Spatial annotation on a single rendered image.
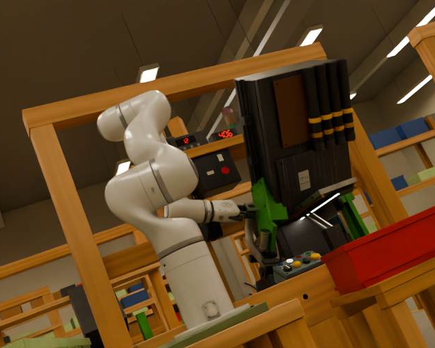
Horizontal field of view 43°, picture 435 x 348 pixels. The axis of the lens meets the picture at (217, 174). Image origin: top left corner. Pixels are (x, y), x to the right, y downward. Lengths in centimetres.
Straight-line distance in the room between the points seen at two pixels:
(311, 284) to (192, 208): 51
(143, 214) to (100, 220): 1097
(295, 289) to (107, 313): 78
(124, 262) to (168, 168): 101
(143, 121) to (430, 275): 86
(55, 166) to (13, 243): 994
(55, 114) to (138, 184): 110
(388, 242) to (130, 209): 67
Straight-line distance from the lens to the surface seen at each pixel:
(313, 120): 198
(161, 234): 130
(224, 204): 202
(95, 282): 215
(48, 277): 1199
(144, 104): 164
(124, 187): 133
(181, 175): 131
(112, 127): 167
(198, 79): 256
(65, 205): 222
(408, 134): 770
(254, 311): 124
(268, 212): 197
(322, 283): 172
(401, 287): 145
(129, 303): 889
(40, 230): 1222
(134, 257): 228
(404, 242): 153
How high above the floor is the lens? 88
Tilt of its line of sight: 14 degrees up
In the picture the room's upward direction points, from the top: 24 degrees counter-clockwise
